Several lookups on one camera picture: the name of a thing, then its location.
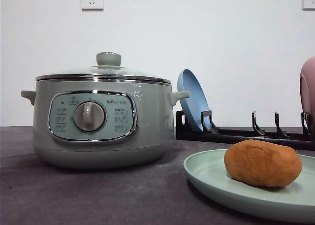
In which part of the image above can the glass steamer lid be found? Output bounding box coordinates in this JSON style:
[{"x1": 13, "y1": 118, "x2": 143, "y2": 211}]
[{"x1": 35, "y1": 52, "x2": 171, "y2": 84}]

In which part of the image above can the green plate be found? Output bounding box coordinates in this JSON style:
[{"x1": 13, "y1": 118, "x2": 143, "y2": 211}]
[{"x1": 183, "y1": 149, "x2": 315, "y2": 217}]

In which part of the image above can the brown potato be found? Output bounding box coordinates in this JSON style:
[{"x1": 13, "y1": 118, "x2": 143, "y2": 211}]
[{"x1": 224, "y1": 140, "x2": 303, "y2": 187}]

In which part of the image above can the blue plate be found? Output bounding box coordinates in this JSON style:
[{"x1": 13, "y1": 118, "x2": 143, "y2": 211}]
[{"x1": 177, "y1": 69, "x2": 212, "y2": 131}]

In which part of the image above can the green electric steamer pot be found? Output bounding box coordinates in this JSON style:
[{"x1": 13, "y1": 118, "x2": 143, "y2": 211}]
[{"x1": 21, "y1": 82, "x2": 190, "y2": 169}]

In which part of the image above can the pink plate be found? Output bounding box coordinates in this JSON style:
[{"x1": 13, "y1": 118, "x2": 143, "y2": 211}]
[{"x1": 300, "y1": 57, "x2": 315, "y2": 130}]

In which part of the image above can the black dish rack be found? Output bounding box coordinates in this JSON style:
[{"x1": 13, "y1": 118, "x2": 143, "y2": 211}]
[{"x1": 176, "y1": 110, "x2": 315, "y2": 151}]

